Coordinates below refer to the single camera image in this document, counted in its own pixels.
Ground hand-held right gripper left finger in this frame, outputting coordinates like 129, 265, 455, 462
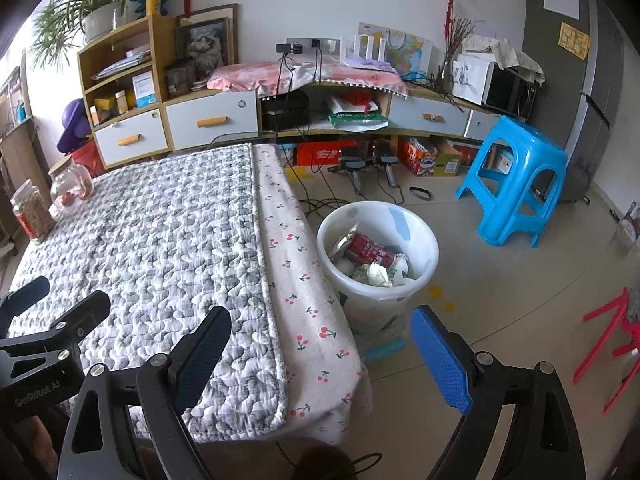
60, 305, 233, 480

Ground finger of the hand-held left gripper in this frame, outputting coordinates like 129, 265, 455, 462
0, 290, 112, 378
0, 276, 51, 337

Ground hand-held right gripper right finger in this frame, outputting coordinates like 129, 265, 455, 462
411, 305, 587, 480

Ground white waste bin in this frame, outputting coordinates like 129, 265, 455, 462
315, 200, 440, 337

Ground white bottle green label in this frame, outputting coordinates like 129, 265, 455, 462
390, 252, 427, 283

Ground white tissue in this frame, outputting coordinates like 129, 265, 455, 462
354, 261, 395, 289

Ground silver foil packet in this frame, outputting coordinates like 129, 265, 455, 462
324, 214, 360, 262

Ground person's left forearm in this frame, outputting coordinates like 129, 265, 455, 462
0, 405, 76, 480

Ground teal plastic piece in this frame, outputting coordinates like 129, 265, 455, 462
362, 338, 407, 364

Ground clear jar red label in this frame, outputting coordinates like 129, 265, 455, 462
9, 179, 57, 244

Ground grey checked quilt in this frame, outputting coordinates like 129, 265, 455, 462
0, 142, 292, 444

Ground cherry print bed sheet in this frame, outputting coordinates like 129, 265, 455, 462
251, 143, 374, 447

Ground glass jar wooden lid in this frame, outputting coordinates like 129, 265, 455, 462
48, 155, 95, 214

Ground dark round object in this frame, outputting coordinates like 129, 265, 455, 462
294, 444, 354, 480

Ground purple hat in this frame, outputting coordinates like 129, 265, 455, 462
56, 98, 96, 154

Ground orange printed carton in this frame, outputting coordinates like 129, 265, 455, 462
403, 137, 464, 178

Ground blue and white box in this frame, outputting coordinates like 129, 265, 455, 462
130, 72, 156, 109

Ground printed card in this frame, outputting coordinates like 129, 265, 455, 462
612, 201, 640, 247

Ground blue plastic stool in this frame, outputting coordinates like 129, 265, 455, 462
454, 114, 569, 249

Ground red flat box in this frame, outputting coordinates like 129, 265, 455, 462
296, 141, 359, 167

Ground small white drawer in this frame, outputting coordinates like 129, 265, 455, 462
463, 109, 501, 141

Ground stack of papers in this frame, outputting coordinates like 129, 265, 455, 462
89, 44, 152, 81

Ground dark glass jar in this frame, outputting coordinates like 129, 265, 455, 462
164, 59, 196, 99

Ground green and white bag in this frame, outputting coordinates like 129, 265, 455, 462
327, 109, 390, 132

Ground black box device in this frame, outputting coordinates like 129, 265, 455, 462
262, 90, 310, 131

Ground wooden shelf cabinet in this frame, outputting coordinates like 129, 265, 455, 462
77, 13, 262, 171

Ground red folded bag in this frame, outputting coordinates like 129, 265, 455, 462
342, 90, 382, 114

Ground microwave oven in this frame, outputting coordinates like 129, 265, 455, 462
452, 52, 539, 119

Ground grey refrigerator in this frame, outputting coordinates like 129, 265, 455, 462
521, 0, 629, 204

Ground framed cat picture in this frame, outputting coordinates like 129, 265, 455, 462
174, 3, 240, 87

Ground pink floral cloth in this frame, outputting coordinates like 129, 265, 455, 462
206, 59, 412, 99

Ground potted spider plant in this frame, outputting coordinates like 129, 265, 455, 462
29, 0, 152, 59

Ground dried twigs bundle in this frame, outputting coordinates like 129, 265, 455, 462
434, 16, 476, 97

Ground map printed board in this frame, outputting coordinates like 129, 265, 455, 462
358, 22, 434, 84

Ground white crumpled cover cloth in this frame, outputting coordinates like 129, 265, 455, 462
461, 34, 546, 87

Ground white slotted rack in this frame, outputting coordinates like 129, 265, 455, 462
339, 32, 389, 64

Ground yellow paper note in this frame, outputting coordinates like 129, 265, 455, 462
558, 22, 591, 59

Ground white drawer orange handle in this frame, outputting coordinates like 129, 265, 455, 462
164, 90, 260, 151
388, 94, 471, 137
93, 108, 170, 170

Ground black power cable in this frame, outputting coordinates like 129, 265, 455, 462
276, 51, 402, 217

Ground wall power outlet strip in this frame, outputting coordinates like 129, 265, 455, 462
285, 37, 337, 56

